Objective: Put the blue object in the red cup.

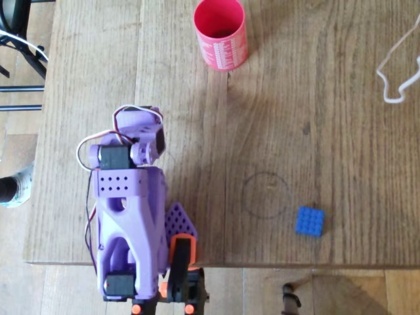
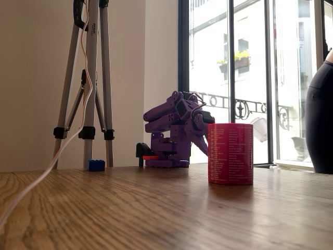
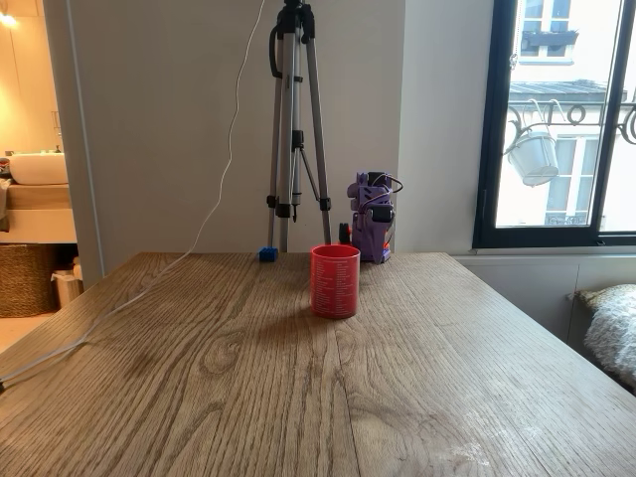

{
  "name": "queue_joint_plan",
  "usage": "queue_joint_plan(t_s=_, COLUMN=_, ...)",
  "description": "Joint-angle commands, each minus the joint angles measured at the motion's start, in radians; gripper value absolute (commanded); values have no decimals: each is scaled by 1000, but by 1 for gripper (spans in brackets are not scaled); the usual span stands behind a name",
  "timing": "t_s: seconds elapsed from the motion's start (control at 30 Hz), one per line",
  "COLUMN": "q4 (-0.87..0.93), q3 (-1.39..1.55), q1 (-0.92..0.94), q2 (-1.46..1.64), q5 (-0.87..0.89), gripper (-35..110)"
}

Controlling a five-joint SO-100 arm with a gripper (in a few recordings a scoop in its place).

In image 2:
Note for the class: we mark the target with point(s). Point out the dark window frame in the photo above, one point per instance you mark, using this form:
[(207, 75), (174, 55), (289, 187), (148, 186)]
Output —
[(183, 78)]

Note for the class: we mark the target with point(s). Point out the silver camera tripod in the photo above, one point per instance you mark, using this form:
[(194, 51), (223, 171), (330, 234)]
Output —
[(91, 78)]

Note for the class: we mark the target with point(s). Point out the black orange table clamp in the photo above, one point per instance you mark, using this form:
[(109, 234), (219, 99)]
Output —
[(144, 153)]

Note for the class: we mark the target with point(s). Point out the dark window flower box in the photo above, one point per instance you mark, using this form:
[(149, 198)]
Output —
[(242, 62)]

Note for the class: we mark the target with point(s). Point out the blue toy brick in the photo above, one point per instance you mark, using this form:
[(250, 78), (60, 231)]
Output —
[(96, 165)]

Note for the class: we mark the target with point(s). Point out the white hanging plant pot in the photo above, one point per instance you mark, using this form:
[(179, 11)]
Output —
[(260, 129), (299, 145)]

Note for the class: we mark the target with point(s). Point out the purple robot arm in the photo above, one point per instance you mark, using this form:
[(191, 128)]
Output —
[(166, 114)]

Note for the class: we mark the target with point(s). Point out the red printed cup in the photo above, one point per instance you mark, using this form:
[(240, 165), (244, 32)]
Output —
[(230, 153)]

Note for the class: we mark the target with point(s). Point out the person in black clothing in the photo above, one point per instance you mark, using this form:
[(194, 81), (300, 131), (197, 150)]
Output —
[(320, 117)]

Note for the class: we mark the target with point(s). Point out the black iron balcony railing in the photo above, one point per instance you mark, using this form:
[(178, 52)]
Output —
[(244, 108)]

